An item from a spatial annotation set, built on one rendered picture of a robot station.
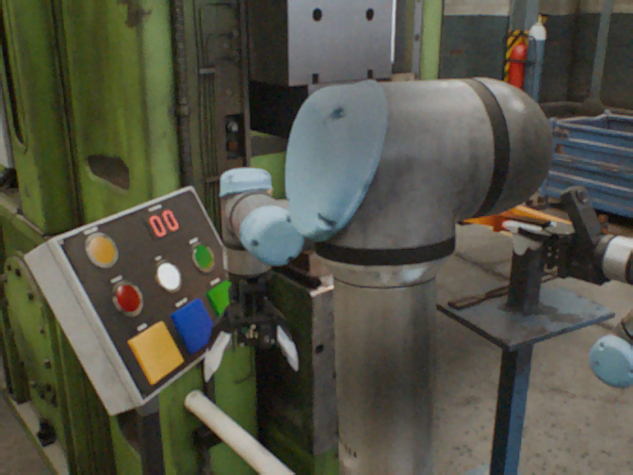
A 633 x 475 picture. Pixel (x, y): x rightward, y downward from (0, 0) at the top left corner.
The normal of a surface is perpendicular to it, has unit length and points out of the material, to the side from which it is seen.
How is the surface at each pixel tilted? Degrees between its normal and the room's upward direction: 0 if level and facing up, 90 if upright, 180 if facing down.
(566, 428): 0
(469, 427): 0
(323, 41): 90
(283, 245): 90
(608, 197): 90
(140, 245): 60
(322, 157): 82
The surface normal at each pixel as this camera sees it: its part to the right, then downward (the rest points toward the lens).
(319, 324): 0.63, 0.25
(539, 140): 0.67, -0.04
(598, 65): -0.88, 0.15
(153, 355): 0.78, -0.35
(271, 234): 0.36, 0.31
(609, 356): -0.75, 0.22
